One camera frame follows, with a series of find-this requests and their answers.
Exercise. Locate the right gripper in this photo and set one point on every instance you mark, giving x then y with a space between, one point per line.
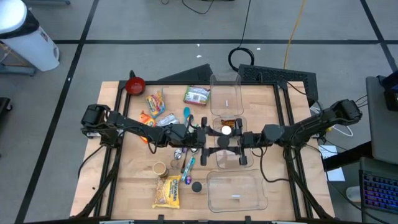
252 139

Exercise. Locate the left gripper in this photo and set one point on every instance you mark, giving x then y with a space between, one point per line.
196 138

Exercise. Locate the white round lid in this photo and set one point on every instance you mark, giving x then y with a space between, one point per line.
226 130

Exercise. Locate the dark grey metal spoon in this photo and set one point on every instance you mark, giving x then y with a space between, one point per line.
184 163

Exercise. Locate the teal silicone spoon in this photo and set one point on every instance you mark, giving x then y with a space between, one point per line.
186 112

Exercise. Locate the small black cap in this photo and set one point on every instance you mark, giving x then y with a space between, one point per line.
196 186

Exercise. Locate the tan-lidded spice jar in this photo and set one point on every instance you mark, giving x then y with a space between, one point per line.
159 168

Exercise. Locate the yellow ramen packet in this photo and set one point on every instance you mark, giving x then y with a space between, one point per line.
167 193

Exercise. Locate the blue ramen packet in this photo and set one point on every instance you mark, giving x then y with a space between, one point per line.
155 104

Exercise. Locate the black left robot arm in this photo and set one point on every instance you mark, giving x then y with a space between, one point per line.
133 124

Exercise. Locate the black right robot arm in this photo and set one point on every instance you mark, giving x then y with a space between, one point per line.
311 124

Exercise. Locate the small clear plastic bin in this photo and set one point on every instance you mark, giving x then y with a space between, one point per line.
226 93
231 161

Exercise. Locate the orange snack bag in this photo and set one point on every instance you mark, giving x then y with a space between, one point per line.
230 122

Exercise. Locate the large clear plastic bin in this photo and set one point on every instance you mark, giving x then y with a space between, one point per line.
236 189

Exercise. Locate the green ramen packet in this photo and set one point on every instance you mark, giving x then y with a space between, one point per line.
196 95

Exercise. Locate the black triangular panel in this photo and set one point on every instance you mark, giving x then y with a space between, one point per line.
196 74

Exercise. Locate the red bowl black exterior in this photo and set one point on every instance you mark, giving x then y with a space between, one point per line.
135 86

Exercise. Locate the white paper sheet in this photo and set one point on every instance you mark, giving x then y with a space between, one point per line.
337 175

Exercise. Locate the silver aluminium extrusion bar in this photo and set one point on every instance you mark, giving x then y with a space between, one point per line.
116 222

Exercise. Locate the white computer mouse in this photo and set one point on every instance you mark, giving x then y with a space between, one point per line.
353 193

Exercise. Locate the black device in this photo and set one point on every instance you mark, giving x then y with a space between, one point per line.
391 99

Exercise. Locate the white trash can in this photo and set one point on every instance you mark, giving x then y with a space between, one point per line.
31 46

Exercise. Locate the black aluminium table frame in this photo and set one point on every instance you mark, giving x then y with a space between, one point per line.
174 83

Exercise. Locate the black plastic frame clip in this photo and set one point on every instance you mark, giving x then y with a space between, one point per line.
247 219
160 218

